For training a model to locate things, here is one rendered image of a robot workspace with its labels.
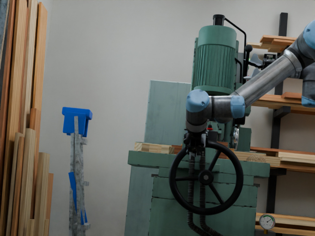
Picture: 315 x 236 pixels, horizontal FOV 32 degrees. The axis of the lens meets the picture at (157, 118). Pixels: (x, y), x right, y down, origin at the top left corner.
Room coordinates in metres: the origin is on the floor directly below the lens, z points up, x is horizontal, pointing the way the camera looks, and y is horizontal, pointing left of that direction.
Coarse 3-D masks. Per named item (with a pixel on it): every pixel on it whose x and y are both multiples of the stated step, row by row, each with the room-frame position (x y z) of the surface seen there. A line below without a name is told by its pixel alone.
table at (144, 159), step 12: (132, 156) 2.32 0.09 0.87; (144, 156) 2.32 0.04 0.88; (156, 156) 2.31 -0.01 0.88; (168, 156) 2.31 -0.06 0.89; (156, 168) 2.49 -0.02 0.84; (180, 168) 2.22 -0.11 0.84; (216, 168) 2.19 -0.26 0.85; (228, 168) 2.28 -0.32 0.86; (252, 168) 2.27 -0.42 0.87; (264, 168) 2.27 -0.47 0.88
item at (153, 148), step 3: (135, 144) 2.50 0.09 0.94; (150, 144) 2.49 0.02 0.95; (153, 144) 2.49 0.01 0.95; (156, 144) 2.49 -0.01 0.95; (135, 147) 2.50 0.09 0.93; (150, 147) 2.49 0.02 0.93; (153, 147) 2.49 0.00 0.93; (156, 147) 2.49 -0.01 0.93; (150, 150) 2.49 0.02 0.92; (153, 150) 2.49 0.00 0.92; (156, 150) 2.49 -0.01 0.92; (237, 153) 2.45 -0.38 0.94; (240, 153) 2.45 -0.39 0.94; (243, 153) 2.45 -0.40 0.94; (246, 153) 2.45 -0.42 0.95; (249, 153) 2.45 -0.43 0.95; (252, 153) 2.45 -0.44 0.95; (255, 153) 2.45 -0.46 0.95
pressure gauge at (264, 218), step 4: (264, 216) 2.21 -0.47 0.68; (268, 216) 2.21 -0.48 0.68; (272, 216) 2.20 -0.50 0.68; (260, 220) 2.21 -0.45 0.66; (264, 220) 2.21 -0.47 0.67; (268, 220) 2.21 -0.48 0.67; (272, 220) 2.20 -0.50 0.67; (260, 224) 2.21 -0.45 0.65; (264, 224) 2.21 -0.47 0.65; (268, 224) 2.21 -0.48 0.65; (272, 224) 2.20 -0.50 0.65; (264, 228) 2.20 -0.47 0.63; (268, 228) 2.21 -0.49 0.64; (264, 232) 2.23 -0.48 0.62
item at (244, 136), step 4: (232, 128) 2.60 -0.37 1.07; (240, 128) 2.59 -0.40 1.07; (244, 128) 2.59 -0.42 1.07; (248, 128) 2.59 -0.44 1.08; (232, 132) 2.60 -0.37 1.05; (240, 132) 2.59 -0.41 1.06; (244, 132) 2.59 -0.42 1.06; (248, 132) 2.59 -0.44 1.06; (240, 136) 2.59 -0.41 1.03; (244, 136) 2.59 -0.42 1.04; (248, 136) 2.59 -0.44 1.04; (240, 140) 2.59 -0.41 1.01; (244, 140) 2.59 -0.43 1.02; (248, 140) 2.59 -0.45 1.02; (240, 144) 2.59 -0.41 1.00; (244, 144) 2.59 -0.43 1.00; (248, 144) 2.59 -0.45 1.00; (240, 148) 2.59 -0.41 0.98; (244, 148) 2.59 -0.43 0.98; (248, 148) 2.59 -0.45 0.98
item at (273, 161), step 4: (160, 148) 2.47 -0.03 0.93; (160, 152) 2.47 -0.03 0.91; (240, 156) 2.43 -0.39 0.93; (244, 156) 2.43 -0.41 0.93; (248, 156) 2.43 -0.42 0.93; (264, 156) 2.42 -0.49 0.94; (268, 156) 2.42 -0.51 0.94; (272, 156) 2.42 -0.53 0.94; (240, 160) 2.43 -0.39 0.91; (244, 160) 2.43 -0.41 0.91; (268, 160) 2.42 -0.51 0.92; (272, 160) 2.42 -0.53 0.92; (276, 160) 2.42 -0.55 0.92; (272, 164) 2.42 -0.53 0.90; (276, 164) 2.42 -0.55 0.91
